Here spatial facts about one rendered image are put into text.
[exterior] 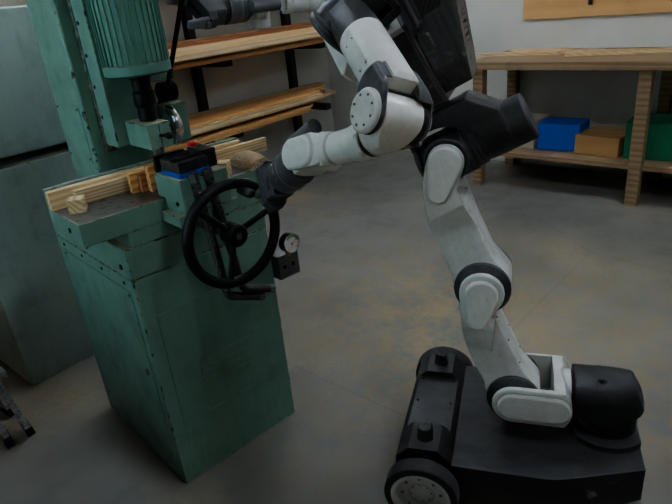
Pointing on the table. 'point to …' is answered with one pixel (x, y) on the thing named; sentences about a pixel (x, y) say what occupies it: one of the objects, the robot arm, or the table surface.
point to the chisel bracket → (148, 134)
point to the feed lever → (165, 91)
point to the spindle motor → (129, 37)
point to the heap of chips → (246, 159)
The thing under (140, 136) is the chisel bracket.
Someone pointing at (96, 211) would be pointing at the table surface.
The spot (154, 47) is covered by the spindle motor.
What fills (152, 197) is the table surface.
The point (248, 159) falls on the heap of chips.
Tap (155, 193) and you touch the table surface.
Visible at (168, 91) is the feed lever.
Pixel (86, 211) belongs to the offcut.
